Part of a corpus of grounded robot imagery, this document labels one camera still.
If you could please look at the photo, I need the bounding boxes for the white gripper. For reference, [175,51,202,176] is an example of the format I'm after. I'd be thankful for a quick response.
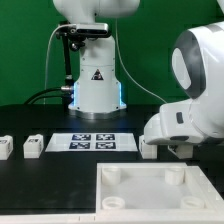
[143,102,224,145]

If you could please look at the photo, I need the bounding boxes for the white square tabletop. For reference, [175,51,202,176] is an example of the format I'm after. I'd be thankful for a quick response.
[95,161,224,221]

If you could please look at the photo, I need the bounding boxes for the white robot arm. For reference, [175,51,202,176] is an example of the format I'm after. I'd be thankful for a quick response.
[53,0,224,145]

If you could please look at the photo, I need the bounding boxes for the white sheet with markers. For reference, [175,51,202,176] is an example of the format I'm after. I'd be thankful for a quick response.
[46,133,137,152]

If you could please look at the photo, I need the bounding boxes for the black cables at base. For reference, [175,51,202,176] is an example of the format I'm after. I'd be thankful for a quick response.
[23,85,74,106]

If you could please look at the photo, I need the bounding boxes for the black camera on stand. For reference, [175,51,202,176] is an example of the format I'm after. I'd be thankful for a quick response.
[55,21,110,108]

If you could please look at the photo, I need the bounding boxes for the grey cable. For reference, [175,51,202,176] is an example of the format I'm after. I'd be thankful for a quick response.
[43,23,73,96]

